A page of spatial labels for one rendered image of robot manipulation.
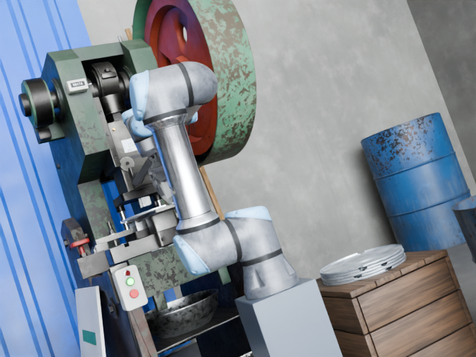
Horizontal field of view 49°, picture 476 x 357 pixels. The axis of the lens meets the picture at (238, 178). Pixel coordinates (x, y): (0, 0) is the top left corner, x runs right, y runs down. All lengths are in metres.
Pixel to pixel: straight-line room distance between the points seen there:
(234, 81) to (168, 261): 0.72
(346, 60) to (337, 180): 1.04
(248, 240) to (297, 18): 3.20
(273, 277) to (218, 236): 0.17
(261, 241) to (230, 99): 0.81
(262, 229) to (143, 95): 0.45
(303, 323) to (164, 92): 0.67
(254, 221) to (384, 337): 0.55
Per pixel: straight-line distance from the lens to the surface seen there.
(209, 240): 1.33
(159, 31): 2.56
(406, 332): 1.70
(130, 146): 2.11
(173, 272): 1.92
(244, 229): 1.36
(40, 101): 2.10
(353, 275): 1.71
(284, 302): 1.36
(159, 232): 1.97
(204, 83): 1.36
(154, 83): 1.32
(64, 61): 2.13
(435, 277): 1.77
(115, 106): 2.18
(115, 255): 1.96
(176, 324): 2.03
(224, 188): 3.58
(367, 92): 4.51
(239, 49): 2.05
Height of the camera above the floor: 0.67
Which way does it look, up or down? 4 degrees up
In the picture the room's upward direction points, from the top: 19 degrees counter-clockwise
